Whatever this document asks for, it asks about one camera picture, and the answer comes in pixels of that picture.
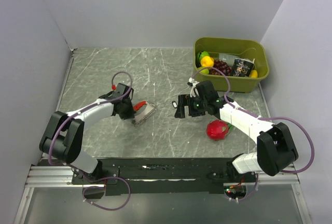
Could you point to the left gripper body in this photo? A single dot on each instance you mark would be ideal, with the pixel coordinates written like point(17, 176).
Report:
point(127, 111)

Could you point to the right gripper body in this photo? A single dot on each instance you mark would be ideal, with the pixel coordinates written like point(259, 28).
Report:
point(196, 104)

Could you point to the black key tag with key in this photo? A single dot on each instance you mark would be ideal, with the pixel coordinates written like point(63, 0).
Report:
point(174, 104)

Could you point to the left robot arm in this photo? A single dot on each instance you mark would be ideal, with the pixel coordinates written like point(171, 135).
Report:
point(62, 138)

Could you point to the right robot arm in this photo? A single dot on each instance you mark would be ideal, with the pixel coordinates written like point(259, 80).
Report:
point(275, 148)

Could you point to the green lime lower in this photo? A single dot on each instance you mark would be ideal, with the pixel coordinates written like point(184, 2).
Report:
point(204, 70)

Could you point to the green lime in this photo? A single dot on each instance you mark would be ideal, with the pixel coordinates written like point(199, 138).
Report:
point(201, 55)
point(204, 70)

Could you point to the red dragon fruit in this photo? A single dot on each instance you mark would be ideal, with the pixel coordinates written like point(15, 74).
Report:
point(218, 130)

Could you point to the dark red grape bunch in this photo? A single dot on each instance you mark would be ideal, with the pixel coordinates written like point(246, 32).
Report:
point(221, 66)

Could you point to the yellow lemon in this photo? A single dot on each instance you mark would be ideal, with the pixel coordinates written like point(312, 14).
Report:
point(207, 61)

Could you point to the green lime upper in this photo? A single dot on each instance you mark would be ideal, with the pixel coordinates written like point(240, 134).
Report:
point(201, 55)

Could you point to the black drink carton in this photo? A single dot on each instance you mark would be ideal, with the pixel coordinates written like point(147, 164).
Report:
point(242, 68)

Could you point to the small yellow fruit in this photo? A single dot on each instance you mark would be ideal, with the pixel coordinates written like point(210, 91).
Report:
point(254, 74)

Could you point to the olive green plastic bin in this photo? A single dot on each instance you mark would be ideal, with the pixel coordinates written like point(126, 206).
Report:
point(247, 49)

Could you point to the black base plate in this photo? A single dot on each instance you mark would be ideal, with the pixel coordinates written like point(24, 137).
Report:
point(164, 175)

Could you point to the aluminium frame rail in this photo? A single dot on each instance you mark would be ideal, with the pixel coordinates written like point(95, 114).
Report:
point(61, 176)

